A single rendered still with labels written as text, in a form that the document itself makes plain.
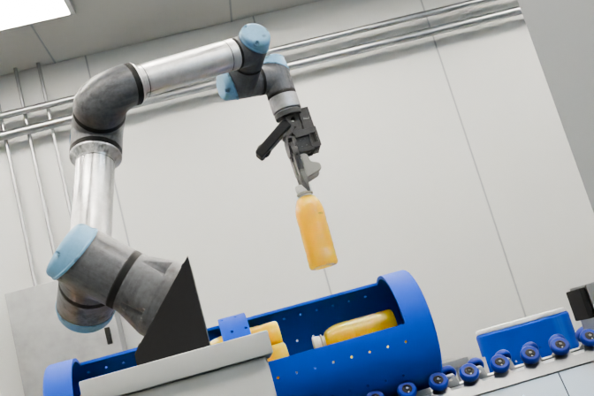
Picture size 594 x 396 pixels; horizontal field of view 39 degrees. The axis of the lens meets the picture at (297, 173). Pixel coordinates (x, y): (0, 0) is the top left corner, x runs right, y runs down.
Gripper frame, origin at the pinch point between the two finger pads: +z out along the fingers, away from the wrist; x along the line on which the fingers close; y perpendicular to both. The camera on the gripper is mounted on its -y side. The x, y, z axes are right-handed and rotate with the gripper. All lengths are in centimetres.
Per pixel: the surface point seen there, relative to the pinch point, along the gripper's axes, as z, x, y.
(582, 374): 62, -10, 46
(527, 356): 55, -10, 36
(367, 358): 43.8, -12.5, -0.1
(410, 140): -78, 326, 123
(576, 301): 47, 1, 56
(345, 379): 46.7, -11.2, -6.2
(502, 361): 54, -9, 30
